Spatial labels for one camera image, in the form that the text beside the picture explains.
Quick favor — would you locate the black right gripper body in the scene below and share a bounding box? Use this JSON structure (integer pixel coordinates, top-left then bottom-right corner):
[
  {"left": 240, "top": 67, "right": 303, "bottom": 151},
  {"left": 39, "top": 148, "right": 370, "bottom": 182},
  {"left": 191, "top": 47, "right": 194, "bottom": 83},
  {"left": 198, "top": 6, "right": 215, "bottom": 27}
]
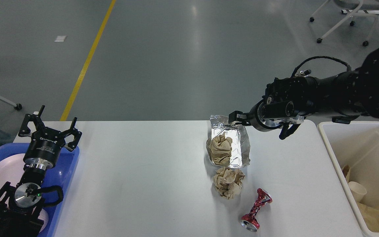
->
[{"left": 249, "top": 100, "right": 304, "bottom": 132}]

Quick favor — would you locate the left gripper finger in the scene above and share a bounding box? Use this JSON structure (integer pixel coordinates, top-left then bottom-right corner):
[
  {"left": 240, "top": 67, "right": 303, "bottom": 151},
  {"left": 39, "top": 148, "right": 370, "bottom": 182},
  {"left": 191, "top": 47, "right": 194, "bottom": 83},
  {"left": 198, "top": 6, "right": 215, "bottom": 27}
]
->
[
  {"left": 56, "top": 117, "right": 82, "bottom": 152},
  {"left": 18, "top": 105, "right": 46, "bottom": 140}
]

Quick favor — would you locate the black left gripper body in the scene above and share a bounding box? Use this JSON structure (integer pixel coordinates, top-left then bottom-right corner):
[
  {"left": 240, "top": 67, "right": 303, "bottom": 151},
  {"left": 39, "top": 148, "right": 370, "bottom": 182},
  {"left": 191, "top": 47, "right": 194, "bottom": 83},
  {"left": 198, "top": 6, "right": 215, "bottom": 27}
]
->
[{"left": 23, "top": 138, "right": 65, "bottom": 169}]

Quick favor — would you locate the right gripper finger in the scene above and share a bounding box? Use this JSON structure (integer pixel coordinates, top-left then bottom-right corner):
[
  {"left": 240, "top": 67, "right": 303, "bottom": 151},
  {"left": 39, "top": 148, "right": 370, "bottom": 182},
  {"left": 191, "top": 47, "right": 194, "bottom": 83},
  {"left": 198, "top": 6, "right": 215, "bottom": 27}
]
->
[
  {"left": 228, "top": 111, "right": 252, "bottom": 126},
  {"left": 279, "top": 122, "right": 301, "bottom": 140}
]

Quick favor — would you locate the aluminium foil container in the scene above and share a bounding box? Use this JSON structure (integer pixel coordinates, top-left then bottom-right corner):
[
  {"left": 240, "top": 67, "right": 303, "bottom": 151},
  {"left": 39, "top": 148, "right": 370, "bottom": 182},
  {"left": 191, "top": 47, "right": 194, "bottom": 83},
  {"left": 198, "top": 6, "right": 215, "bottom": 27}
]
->
[{"left": 209, "top": 115, "right": 251, "bottom": 169}]

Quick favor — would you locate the pink plate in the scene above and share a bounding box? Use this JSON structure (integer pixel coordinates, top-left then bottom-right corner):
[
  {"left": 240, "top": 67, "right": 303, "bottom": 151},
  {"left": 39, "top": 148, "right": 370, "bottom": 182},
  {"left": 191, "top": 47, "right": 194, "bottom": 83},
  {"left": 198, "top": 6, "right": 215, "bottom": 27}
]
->
[{"left": 0, "top": 154, "right": 54, "bottom": 237}]

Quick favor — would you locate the brown paper ball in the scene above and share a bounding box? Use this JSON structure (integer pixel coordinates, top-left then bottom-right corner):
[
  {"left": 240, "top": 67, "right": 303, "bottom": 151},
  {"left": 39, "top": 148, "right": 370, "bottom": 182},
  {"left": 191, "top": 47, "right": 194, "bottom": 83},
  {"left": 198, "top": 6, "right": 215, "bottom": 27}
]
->
[{"left": 213, "top": 168, "right": 245, "bottom": 200}]

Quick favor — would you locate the white paper cup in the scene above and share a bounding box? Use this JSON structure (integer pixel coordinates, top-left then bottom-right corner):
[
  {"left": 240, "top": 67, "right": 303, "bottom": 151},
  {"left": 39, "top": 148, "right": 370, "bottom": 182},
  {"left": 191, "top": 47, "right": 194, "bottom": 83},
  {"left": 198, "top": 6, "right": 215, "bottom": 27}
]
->
[{"left": 348, "top": 181, "right": 367, "bottom": 202}]

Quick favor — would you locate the brown paper bag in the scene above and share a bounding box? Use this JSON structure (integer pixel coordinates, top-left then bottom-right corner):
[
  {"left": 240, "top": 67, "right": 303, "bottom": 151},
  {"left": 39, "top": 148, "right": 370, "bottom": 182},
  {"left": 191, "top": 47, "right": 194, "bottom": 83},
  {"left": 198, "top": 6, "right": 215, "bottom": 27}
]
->
[{"left": 356, "top": 201, "right": 379, "bottom": 232}]

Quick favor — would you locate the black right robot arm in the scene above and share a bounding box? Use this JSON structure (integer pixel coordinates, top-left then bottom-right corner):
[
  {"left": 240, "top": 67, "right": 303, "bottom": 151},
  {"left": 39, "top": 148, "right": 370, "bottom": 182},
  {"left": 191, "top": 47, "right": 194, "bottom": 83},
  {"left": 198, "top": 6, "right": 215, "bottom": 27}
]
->
[{"left": 228, "top": 48, "right": 379, "bottom": 140}]

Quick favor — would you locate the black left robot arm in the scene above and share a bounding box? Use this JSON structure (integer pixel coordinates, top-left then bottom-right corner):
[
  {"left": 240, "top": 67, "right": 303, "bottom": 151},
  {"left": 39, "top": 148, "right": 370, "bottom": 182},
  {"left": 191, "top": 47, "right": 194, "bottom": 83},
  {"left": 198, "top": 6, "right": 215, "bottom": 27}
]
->
[{"left": 0, "top": 105, "right": 82, "bottom": 237}]

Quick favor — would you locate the blue plastic tray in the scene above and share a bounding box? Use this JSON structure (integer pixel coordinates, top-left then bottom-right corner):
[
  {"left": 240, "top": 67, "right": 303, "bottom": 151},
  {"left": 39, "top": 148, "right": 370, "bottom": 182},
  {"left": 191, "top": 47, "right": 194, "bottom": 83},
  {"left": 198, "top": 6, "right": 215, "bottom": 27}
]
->
[{"left": 0, "top": 143, "right": 79, "bottom": 237}]

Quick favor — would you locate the beige plastic bin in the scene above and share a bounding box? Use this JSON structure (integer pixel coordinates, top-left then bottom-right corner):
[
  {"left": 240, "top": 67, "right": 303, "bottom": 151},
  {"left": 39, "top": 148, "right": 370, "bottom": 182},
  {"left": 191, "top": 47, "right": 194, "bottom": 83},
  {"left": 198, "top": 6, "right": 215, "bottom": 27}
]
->
[{"left": 317, "top": 121, "right": 379, "bottom": 237}]

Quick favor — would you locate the crushed red can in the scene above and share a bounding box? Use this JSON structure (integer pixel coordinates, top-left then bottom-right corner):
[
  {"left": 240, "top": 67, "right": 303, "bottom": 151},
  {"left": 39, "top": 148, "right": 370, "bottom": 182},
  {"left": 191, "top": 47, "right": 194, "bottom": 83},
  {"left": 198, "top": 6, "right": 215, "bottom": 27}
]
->
[{"left": 240, "top": 188, "right": 273, "bottom": 232}]

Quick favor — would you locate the white floor marker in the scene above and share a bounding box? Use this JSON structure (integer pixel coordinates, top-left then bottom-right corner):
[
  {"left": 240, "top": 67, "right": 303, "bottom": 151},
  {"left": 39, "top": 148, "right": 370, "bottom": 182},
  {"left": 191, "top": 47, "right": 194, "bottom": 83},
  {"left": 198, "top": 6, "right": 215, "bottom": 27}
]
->
[{"left": 54, "top": 36, "right": 67, "bottom": 42}]

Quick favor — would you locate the white chair base bar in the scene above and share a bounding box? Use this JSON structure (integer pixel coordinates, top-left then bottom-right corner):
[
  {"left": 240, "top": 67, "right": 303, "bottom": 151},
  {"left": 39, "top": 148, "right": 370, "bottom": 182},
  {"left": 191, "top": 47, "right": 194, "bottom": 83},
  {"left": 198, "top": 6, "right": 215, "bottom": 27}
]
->
[{"left": 341, "top": 9, "right": 379, "bottom": 15}]

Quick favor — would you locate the white office chair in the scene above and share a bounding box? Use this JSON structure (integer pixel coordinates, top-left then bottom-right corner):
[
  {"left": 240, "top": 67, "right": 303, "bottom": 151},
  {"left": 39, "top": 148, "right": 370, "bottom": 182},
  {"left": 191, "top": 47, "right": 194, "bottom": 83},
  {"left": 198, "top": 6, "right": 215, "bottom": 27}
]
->
[{"left": 316, "top": 0, "right": 379, "bottom": 47}]

